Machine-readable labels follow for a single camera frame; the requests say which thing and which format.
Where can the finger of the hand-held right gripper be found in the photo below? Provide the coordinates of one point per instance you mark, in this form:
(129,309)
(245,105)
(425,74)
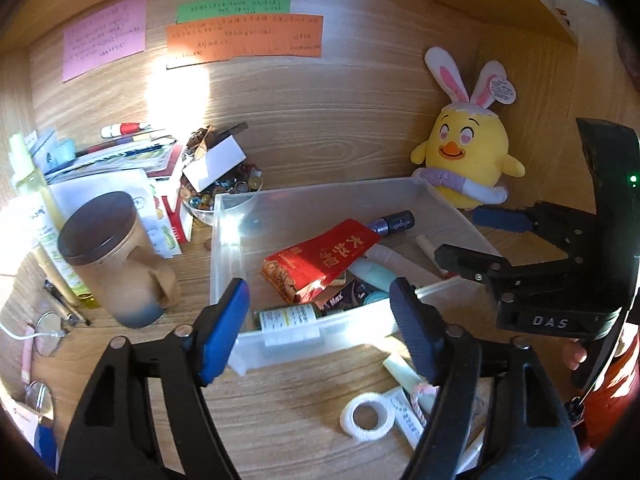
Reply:
(500,220)
(470,260)

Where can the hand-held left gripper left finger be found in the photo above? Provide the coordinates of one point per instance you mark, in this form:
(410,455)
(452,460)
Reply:
(225,330)

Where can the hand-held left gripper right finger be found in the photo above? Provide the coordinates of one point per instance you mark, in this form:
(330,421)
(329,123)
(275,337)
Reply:
(415,330)

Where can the slim pink lip tube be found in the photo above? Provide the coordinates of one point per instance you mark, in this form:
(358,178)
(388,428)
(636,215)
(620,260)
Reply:
(426,250)

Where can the white labelled bottle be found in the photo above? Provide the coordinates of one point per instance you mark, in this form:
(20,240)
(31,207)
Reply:
(290,317)

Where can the black sachet packet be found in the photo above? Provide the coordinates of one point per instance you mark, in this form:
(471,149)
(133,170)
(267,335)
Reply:
(350,296)

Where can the purple bottle with black cap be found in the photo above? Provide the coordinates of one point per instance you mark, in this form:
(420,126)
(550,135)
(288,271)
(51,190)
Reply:
(395,221)

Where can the clear plastic storage box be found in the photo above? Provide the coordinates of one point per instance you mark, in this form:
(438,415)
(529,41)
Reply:
(240,240)

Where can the red foil packet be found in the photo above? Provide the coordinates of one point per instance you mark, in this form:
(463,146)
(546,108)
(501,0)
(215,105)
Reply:
(320,260)

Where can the orange sleeved right forearm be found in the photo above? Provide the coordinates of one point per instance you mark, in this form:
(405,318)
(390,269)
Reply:
(612,410)

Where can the person's right hand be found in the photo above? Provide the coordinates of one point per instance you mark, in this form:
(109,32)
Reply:
(574,355)

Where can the pale green stick tube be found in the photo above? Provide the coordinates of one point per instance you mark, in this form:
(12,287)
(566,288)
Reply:
(400,367)

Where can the yellow chick plush toy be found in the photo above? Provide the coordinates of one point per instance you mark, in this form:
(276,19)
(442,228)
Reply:
(470,155)

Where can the white ointment tube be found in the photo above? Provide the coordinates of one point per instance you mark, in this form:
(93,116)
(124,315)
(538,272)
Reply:
(407,422)

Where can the white tape roll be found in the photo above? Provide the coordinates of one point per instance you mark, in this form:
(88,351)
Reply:
(347,422)

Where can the drink carton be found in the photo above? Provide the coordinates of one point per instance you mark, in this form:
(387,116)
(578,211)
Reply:
(167,230)

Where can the brown lidded mug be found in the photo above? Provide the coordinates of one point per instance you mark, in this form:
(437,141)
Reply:
(115,270)

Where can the glass bowl of beads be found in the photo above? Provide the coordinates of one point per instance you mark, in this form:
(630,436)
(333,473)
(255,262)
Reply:
(220,190)

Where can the black pen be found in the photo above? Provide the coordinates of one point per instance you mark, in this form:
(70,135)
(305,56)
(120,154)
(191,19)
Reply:
(65,305)

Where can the white card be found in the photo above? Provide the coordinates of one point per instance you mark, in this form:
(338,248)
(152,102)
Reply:
(215,162)

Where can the brown hair clip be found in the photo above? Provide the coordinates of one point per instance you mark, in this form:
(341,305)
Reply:
(210,135)

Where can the stack of papers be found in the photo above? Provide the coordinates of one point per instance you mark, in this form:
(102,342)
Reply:
(125,157)

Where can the eyeglasses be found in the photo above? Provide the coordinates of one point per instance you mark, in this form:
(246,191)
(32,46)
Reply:
(37,400)

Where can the yellow green spray bottle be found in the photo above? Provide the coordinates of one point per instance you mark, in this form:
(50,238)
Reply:
(45,240)

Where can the pink stick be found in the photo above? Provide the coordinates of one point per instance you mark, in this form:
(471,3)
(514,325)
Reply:
(25,365)

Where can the red and white marker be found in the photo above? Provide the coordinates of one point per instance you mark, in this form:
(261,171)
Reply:
(125,129)

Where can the pale blue case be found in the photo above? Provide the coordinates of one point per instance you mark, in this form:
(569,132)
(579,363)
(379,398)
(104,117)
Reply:
(62,152)

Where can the orange paper note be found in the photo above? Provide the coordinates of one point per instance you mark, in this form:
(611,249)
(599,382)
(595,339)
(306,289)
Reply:
(245,37)

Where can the pink paper note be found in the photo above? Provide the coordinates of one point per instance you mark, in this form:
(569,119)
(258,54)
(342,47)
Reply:
(105,35)

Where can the green paper note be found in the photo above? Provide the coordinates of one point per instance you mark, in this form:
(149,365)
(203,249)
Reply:
(232,9)

